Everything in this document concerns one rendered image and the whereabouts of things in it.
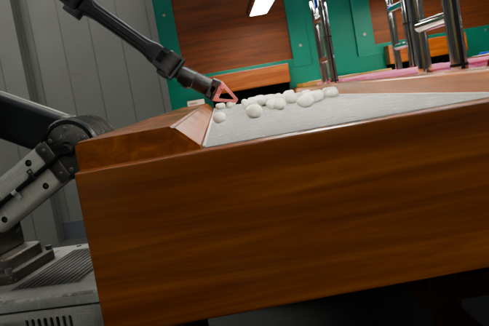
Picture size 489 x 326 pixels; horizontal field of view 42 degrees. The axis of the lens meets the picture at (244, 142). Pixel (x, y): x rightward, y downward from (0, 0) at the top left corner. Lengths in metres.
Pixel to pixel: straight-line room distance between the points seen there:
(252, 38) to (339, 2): 0.36
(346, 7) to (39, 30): 2.49
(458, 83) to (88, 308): 0.78
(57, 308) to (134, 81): 3.04
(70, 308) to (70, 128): 0.36
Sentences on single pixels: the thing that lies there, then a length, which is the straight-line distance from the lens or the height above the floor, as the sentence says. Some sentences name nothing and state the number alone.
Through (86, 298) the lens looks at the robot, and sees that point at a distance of 1.23.
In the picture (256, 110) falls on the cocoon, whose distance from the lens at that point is 1.01.
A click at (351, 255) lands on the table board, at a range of 0.61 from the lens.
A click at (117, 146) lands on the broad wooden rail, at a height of 0.75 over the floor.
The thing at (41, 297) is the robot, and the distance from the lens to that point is 1.27.
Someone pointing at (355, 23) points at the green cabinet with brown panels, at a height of 0.97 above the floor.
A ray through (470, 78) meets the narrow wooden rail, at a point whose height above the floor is 0.76.
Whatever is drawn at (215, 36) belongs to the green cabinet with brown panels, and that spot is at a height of 1.01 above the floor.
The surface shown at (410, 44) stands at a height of 0.84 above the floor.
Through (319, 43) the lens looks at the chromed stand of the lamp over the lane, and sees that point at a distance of 2.03.
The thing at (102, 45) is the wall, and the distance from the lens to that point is 4.26.
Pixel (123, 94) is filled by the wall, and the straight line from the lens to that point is 4.21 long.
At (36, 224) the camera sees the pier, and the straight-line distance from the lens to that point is 4.45.
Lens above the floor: 0.79
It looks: 5 degrees down
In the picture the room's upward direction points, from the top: 10 degrees counter-clockwise
